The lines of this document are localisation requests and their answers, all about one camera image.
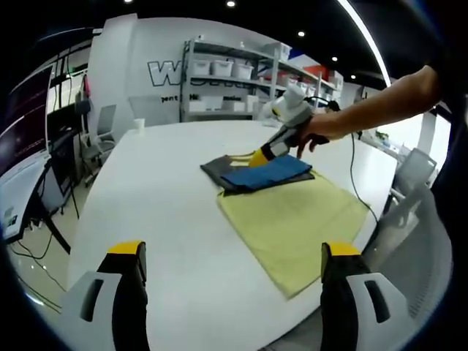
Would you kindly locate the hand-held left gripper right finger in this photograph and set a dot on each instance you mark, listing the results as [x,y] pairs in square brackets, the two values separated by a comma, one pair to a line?
[351,311]

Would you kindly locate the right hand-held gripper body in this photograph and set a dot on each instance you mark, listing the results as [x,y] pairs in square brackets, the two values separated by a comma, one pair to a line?
[296,104]

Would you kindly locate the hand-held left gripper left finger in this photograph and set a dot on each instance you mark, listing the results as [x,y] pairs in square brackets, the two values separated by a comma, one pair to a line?
[106,311]

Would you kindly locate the yellow blue grey garment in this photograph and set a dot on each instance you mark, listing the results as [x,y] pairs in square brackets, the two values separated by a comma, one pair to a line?
[292,219]

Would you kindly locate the person's right hand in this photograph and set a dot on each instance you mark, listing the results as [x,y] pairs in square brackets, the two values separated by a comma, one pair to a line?
[329,124]

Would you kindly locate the grey metal storage shelf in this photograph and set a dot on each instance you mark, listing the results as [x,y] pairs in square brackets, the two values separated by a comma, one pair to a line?
[226,78]

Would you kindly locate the row of white storage bins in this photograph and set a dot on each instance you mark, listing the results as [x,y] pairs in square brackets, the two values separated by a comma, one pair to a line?
[223,67]

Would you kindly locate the white mesh office chair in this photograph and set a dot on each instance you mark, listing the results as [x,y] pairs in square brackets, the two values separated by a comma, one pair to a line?
[413,256]
[417,172]

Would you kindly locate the ceiling light strip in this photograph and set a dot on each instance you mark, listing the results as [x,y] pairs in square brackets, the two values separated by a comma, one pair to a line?
[369,33]

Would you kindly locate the ceiling spot lights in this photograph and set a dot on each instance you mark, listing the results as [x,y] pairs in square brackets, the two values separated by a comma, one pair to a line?
[230,3]

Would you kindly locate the white paper cup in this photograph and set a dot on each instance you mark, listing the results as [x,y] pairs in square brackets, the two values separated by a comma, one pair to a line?
[138,126]

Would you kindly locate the white side desk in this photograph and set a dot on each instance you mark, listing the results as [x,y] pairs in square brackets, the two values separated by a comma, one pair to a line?
[18,204]

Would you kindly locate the black computer monitor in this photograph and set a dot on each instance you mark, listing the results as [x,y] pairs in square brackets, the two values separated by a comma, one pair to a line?
[62,126]

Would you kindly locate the pink hanging cloth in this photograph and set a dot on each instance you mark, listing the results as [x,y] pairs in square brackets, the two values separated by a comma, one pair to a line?
[87,86]

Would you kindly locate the large display screen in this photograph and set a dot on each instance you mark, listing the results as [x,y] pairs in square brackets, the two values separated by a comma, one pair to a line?
[25,120]

